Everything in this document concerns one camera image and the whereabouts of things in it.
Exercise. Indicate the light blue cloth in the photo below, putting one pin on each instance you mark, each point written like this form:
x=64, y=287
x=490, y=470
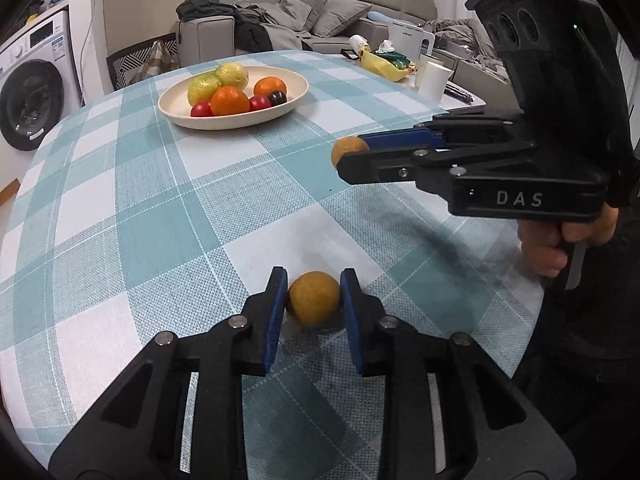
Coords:
x=381, y=16

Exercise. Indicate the grey pillow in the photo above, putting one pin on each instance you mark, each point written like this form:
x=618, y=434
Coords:
x=305, y=5
x=342, y=17

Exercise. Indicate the dark purple plum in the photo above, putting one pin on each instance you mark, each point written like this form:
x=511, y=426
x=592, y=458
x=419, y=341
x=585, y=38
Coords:
x=277, y=98

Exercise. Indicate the green snack bag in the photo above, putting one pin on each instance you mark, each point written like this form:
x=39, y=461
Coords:
x=400, y=61

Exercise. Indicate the small orange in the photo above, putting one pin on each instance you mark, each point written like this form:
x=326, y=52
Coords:
x=270, y=85

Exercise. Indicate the red tomato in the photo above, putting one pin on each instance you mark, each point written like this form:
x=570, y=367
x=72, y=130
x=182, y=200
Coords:
x=201, y=109
x=259, y=103

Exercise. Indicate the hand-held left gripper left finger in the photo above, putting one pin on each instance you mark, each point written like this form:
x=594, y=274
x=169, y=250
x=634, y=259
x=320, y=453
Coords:
x=272, y=320

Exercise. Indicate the brown longan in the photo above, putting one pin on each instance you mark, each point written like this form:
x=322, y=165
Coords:
x=347, y=147
x=314, y=299

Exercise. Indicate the white tissue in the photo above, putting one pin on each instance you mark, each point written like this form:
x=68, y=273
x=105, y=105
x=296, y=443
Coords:
x=386, y=47

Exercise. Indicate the yellow bag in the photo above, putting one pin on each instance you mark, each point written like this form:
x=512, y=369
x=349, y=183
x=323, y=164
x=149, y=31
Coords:
x=377, y=66

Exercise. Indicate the white bottle yellow print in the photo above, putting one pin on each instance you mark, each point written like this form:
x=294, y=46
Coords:
x=359, y=43

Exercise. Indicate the black patterned chair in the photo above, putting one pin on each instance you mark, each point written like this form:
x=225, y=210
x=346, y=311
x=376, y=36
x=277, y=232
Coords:
x=120, y=65

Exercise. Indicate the white cup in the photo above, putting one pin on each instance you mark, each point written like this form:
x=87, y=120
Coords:
x=437, y=82
x=424, y=62

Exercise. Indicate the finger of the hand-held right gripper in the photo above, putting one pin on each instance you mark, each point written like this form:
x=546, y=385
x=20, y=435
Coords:
x=400, y=139
x=380, y=167

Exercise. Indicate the grey sofa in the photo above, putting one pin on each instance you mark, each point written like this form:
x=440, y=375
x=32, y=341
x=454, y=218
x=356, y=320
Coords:
x=205, y=40

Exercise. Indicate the plaid cloth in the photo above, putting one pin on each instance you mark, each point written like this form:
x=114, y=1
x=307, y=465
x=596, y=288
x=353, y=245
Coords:
x=157, y=62

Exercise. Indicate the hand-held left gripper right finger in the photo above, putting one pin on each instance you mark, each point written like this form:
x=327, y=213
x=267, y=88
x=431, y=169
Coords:
x=350, y=320

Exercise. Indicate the grey clothes pile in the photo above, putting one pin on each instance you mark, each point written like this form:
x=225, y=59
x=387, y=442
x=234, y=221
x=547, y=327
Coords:
x=287, y=32

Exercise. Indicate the white washing machine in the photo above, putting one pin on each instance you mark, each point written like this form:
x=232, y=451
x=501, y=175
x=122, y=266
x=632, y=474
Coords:
x=30, y=100

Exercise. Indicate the large orange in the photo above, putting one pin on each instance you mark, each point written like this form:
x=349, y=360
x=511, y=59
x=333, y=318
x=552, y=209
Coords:
x=230, y=101

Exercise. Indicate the person's right hand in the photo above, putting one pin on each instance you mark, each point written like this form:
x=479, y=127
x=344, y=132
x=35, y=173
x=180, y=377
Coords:
x=542, y=245

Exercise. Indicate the person's right forearm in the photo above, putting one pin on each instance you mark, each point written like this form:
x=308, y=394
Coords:
x=590, y=340

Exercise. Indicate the dark remote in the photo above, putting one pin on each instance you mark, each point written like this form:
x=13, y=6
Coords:
x=457, y=92

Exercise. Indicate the dark clothes pile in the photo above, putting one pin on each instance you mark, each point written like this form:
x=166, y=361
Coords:
x=245, y=30

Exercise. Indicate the large green guava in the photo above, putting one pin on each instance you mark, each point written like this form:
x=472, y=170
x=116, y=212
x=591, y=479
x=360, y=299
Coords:
x=202, y=87

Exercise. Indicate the small black object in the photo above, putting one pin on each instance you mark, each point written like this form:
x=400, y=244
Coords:
x=349, y=54

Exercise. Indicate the cream round plate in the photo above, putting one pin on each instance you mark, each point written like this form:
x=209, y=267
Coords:
x=225, y=121

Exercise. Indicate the grey blanket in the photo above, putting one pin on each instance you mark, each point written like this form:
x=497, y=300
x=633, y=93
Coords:
x=465, y=42

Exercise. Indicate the yellow green guava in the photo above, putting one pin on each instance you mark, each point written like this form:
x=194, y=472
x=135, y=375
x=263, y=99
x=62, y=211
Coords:
x=232, y=74

